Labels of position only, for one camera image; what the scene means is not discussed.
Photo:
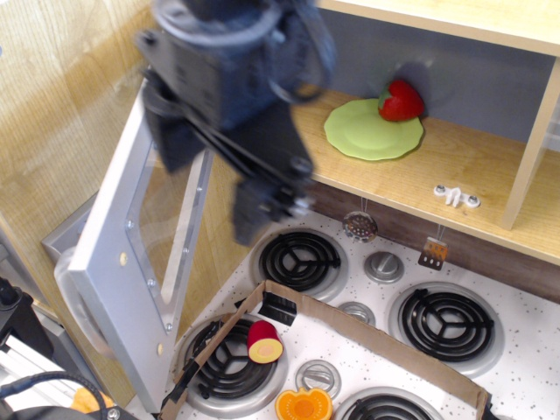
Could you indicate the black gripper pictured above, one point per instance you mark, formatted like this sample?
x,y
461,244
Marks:
x,y
224,99

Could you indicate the silver toy microwave door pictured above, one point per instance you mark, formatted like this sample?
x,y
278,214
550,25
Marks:
x,y
125,280

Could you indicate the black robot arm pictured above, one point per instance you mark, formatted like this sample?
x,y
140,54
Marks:
x,y
279,24

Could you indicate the back left stove burner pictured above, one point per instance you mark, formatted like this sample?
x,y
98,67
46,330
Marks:
x,y
303,259

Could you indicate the stove burner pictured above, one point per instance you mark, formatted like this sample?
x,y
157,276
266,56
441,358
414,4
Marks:
x,y
230,385
450,323
303,259
385,403

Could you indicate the green toy plate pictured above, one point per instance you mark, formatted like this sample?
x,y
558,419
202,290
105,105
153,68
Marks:
x,y
358,131

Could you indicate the hanging silver toy strainer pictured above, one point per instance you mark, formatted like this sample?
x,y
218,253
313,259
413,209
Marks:
x,y
359,225

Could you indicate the red yellow toy fruit piece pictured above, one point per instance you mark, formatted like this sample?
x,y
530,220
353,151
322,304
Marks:
x,y
264,343

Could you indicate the silver back stove knob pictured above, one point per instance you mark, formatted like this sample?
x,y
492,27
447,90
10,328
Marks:
x,y
384,267

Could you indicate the silver stove knob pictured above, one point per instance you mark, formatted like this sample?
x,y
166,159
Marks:
x,y
359,311
384,267
319,374

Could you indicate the silver middle stove knob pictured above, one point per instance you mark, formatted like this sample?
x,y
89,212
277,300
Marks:
x,y
359,311

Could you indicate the red toy strawberry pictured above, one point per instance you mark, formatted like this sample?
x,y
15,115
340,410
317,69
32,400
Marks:
x,y
399,102

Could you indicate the front left stove burner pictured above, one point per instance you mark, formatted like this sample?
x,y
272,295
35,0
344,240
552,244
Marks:
x,y
230,385

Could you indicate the silver front stove knob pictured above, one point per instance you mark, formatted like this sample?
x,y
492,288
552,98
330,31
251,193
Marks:
x,y
319,374

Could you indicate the hanging toy spatula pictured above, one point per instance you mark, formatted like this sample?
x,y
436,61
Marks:
x,y
434,251

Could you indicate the brown cardboard barrier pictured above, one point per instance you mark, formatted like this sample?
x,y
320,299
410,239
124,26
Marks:
x,y
365,356

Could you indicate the white door latch clip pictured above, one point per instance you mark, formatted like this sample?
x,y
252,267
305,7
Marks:
x,y
455,197

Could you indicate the orange toy pumpkin half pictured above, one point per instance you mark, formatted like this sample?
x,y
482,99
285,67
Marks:
x,y
313,404

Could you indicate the black equipment on left edge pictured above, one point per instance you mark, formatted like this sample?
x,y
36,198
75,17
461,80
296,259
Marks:
x,y
19,320

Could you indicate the orange toy food piece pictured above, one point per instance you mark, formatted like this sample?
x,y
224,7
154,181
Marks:
x,y
84,401

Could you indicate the front right stove burner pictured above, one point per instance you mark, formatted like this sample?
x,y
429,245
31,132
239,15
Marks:
x,y
385,403

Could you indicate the back right stove burner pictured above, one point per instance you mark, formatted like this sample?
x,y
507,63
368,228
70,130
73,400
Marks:
x,y
450,323

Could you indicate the grey wall phone holder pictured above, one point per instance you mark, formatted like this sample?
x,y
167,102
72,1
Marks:
x,y
67,234

